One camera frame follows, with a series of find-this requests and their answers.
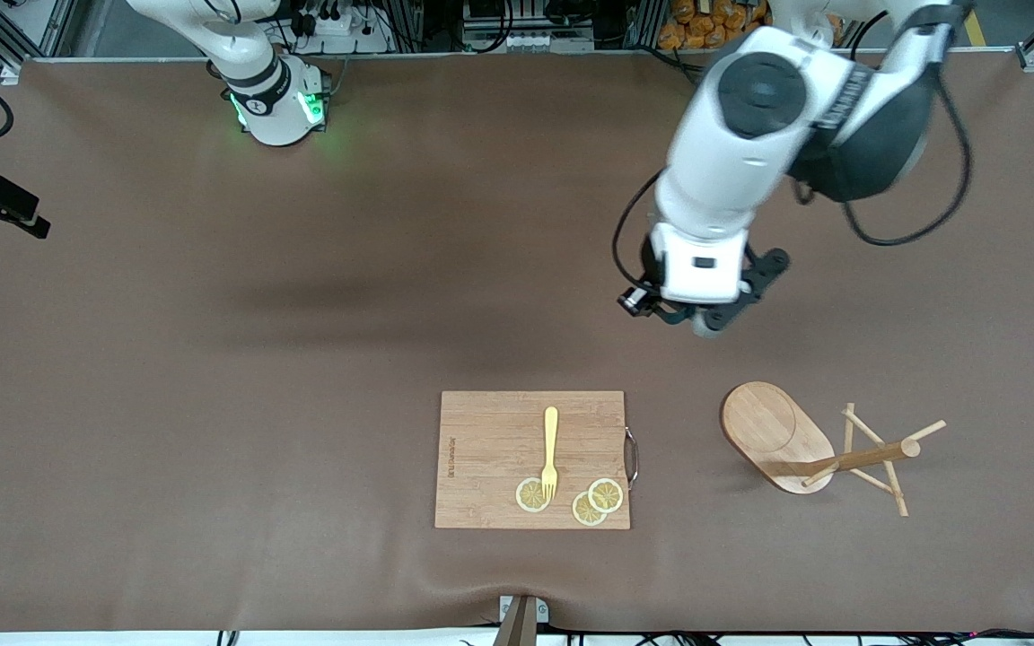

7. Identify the white power strip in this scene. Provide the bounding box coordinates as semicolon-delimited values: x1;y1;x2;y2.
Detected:
504;31;594;53
295;11;392;55

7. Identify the pile of orange buns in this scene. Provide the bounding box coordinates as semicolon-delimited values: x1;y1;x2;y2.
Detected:
658;0;774;50

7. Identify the bamboo cutting board, metal handle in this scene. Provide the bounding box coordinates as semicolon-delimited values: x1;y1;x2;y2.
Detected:
434;390;640;530

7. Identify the brown table mat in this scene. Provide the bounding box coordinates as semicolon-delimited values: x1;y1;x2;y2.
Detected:
0;49;1034;633

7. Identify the yellow plastic fork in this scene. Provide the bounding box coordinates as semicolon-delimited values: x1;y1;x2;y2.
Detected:
541;406;560;502

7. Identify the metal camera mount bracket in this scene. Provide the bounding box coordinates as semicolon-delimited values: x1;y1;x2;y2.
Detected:
492;594;550;646

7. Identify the wooden mug rack with pegs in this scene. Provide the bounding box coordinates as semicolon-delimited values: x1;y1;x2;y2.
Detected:
720;381;947;519

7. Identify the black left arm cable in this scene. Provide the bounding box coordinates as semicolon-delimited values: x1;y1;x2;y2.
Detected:
611;9;974;297

